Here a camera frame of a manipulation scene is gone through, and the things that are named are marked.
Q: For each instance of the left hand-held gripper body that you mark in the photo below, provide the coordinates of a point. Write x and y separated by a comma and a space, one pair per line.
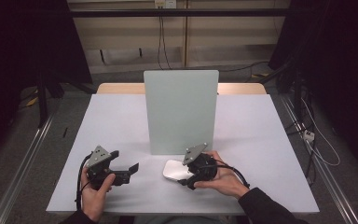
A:
99, 160

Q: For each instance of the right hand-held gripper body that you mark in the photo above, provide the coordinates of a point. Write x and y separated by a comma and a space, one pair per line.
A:
200, 165

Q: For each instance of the white whiteboard eraser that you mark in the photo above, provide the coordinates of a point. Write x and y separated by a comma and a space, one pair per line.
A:
174, 170

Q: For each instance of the pale green glass whiteboard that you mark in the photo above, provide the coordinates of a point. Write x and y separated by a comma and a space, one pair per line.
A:
180, 118

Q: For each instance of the person's right hand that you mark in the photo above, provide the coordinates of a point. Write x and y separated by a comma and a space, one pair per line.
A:
227, 180

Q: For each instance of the person's left hand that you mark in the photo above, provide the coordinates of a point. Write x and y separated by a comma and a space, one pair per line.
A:
93, 199

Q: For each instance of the small black stick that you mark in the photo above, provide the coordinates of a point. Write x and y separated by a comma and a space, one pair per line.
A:
64, 132

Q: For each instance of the wooden table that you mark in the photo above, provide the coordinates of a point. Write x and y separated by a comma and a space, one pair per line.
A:
121, 89

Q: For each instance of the black metal stand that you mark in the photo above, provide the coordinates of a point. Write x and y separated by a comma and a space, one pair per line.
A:
42, 102

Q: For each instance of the black curtain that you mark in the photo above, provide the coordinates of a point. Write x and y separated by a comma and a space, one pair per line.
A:
18, 46
338, 56

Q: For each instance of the black horizontal crossbar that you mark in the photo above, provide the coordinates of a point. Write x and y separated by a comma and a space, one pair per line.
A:
121, 12

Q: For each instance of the aluminium floor rail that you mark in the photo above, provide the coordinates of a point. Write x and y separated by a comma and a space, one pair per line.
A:
21, 168
329, 180

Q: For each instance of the white wall socket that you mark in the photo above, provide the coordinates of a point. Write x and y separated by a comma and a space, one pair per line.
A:
164, 3

